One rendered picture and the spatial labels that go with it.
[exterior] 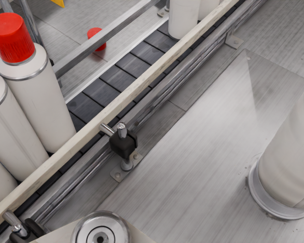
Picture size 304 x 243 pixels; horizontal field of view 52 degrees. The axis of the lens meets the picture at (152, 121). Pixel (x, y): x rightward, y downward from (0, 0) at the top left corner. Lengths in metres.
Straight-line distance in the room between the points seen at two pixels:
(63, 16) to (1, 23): 0.43
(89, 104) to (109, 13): 0.29
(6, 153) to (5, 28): 0.14
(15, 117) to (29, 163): 0.08
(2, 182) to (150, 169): 0.18
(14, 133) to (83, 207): 0.17
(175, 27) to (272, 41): 0.23
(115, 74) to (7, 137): 0.24
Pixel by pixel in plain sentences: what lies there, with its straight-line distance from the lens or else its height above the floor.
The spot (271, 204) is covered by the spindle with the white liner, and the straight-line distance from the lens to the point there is 0.42.
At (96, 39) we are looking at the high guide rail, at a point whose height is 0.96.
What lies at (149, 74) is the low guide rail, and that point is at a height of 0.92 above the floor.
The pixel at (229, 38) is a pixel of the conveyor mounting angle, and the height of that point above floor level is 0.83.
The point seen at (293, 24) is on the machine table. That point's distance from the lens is 0.76.
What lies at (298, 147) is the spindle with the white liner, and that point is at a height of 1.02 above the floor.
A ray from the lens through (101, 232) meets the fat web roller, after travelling 0.21.
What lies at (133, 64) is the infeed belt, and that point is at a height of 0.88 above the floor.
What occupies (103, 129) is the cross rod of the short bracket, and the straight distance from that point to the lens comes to 0.43.
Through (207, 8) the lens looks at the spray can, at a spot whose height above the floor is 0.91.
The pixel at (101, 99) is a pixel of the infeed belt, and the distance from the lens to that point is 0.50.
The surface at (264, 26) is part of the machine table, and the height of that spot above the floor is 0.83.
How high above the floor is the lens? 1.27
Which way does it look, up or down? 56 degrees down
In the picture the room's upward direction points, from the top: 1 degrees clockwise
